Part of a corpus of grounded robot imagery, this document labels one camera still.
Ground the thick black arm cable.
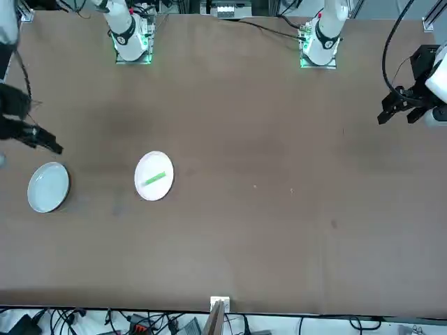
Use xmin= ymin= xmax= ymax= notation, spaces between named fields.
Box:
xmin=381 ymin=0 xmax=420 ymax=102

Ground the red black plug adapter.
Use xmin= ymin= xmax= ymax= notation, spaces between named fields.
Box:
xmin=126 ymin=313 xmax=155 ymax=334

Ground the blue plate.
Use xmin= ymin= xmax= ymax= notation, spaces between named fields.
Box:
xmin=27 ymin=162 xmax=71 ymax=214

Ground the silver post bracket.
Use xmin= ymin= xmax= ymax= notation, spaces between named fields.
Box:
xmin=210 ymin=296 xmax=232 ymax=312

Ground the green marker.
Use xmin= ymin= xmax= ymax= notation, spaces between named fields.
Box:
xmin=144 ymin=170 xmax=167 ymax=186

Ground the dark grey flat box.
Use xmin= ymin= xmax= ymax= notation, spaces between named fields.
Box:
xmin=6 ymin=313 xmax=43 ymax=335

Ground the white plate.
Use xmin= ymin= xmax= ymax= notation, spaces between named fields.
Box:
xmin=134 ymin=150 xmax=175 ymax=202

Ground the thin black table cable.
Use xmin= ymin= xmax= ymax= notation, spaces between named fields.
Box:
xmin=239 ymin=20 xmax=302 ymax=40

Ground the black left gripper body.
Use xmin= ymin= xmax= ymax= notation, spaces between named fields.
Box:
xmin=410 ymin=44 xmax=441 ymax=88

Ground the aluminium frame post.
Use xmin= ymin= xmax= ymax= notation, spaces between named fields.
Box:
xmin=204 ymin=299 xmax=226 ymax=335

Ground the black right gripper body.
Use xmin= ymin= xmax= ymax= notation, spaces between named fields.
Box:
xmin=0 ymin=83 xmax=33 ymax=119

